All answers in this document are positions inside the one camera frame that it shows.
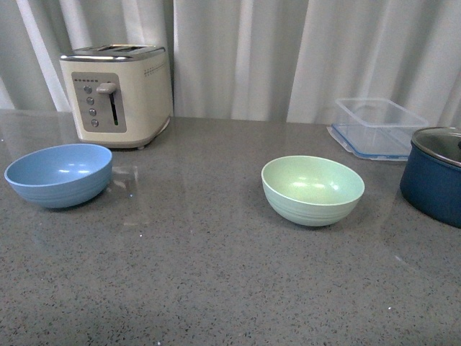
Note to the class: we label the green bowl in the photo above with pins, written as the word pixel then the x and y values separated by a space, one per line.
pixel 310 190

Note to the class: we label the blue bowl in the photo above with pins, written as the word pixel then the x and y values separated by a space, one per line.
pixel 61 176

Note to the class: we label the white curtain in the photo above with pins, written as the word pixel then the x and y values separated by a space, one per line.
pixel 255 60

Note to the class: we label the cream two-slot toaster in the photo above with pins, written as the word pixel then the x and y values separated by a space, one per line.
pixel 120 94

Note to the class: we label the clear plastic food container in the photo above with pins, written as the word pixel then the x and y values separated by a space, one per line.
pixel 375 128

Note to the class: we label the dark blue pot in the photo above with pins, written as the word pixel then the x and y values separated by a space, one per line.
pixel 432 186

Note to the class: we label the glass pot lid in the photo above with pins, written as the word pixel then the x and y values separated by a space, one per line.
pixel 440 143

